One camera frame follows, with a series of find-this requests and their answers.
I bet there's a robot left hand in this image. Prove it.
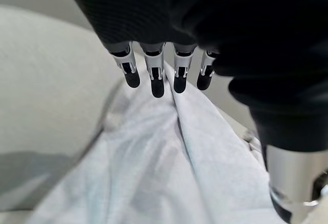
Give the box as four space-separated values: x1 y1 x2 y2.
59 0 328 224

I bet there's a light blue garment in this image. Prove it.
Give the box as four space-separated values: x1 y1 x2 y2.
25 61 290 224

